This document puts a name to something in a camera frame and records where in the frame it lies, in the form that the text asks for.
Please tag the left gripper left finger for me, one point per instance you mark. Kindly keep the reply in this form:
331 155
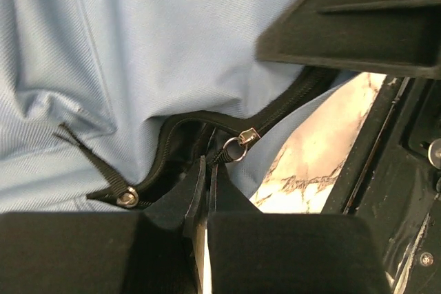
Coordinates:
150 251

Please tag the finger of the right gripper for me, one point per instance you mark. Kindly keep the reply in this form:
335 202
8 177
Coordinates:
396 37

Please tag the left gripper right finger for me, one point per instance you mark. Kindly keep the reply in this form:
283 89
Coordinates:
255 252

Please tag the blue student backpack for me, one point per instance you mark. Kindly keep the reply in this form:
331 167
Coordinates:
113 71

